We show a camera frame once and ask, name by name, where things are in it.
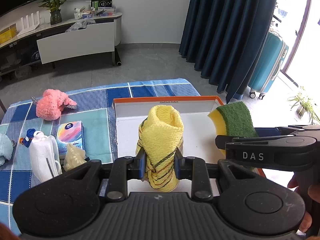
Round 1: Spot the teal suitcase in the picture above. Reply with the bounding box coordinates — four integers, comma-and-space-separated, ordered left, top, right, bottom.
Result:
248, 30, 289, 99

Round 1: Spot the translucent yellow plastic glove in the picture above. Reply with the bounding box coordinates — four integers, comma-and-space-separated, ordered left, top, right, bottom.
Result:
63, 143, 87, 172

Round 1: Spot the blue checkered table cloth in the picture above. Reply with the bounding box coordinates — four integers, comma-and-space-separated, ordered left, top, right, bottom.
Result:
1, 79, 199, 235

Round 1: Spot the green yellow scrub sponge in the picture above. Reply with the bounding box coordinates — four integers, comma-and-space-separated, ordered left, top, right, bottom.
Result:
207, 101, 259, 157

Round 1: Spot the white router with antennas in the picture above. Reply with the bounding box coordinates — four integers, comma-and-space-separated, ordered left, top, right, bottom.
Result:
17, 11, 40, 36

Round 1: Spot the pink fluffy towel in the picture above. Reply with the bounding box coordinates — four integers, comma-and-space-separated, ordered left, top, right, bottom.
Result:
31, 89, 77, 121

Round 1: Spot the colourful tissue pack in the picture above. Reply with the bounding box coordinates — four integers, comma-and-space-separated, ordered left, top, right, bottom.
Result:
56, 121, 85, 156

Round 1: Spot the yellow box on cabinet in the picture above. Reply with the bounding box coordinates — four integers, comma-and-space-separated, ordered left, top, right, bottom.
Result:
0, 23, 17, 44

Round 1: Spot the person's left hand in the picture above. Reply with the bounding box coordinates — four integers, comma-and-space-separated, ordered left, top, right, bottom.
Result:
0, 223, 20, 240

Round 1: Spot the white orange-rimmed cardboard box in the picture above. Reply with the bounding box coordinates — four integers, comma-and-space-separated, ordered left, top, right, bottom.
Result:
113, 96, 225, 193

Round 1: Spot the light blue fluffy towel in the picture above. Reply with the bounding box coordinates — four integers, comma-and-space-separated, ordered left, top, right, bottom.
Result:
0, 133, 16, 166

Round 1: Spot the small plant by window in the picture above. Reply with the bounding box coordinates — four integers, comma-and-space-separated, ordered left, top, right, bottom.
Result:
288, 86, 319, 125

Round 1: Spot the blue orange cord toy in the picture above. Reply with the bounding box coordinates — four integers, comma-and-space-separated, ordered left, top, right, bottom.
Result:
19, 128, 36, 148

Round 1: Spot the yellow striped knit cloth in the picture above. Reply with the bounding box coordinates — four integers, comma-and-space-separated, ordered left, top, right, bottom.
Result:
136, 105, 184, 192

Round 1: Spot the person's right hand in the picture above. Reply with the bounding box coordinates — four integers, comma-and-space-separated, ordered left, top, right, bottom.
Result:
287, 175, 320, 234

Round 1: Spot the dark blue curtain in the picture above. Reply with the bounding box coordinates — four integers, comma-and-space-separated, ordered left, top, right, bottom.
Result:
179, 0, 276, 102

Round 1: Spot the white TV cabinet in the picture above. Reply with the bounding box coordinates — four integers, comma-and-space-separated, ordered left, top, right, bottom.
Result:
1, 12, 123, 76

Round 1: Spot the black green product box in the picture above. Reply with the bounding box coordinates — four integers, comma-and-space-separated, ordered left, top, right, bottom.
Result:
91, 0, 112, 10

